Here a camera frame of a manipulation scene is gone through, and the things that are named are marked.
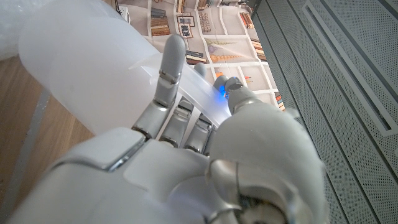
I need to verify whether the translucent pitcher with navy lid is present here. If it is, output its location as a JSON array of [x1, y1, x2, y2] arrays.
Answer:
[[18, 0, 233, 136]]

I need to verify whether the clear bubble wrap roll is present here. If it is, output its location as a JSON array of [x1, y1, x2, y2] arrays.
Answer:
[[0, 0, 50, 62]]

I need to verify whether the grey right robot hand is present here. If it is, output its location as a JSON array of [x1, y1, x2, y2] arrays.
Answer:
[[6, 34, 330, 224]]

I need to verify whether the printed bookshelf backdrop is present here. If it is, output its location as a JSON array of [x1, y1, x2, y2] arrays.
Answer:
[[114, 0, 287, 111]]

